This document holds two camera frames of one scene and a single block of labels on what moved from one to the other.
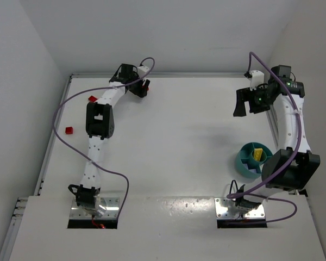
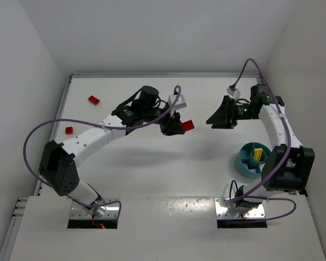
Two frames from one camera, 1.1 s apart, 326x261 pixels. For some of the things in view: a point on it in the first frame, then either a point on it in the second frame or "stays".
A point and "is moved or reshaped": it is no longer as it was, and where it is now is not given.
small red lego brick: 69,130 stays
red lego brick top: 144,86 is moved or reshaped
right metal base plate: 226,208 stays
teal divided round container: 250,157 stays
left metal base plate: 112,205 stays
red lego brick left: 92,99 stays
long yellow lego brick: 257,154 stays
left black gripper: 140,88 -> 169,125
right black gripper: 251,100 -> 231,111
